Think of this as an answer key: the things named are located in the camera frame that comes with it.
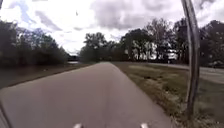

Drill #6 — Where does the wood of trees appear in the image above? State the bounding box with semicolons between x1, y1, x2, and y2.
0;20;70;67

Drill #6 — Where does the leaning grey pole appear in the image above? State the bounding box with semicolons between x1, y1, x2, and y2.
180;0;201;118

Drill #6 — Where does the robot's own part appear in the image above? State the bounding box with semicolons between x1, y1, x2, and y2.
140;122;150;128

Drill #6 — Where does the grass field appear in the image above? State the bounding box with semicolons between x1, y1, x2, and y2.
111;61;224;128

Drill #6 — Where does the grey road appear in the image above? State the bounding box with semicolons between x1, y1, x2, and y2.
146;62;224;85

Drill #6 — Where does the grey asphalt path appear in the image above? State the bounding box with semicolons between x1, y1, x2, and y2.
0;61;174;128

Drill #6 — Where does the grass verge strip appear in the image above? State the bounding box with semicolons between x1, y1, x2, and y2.
0;63;95;91

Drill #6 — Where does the row of trees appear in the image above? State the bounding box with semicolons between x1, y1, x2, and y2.
79;18;224;66

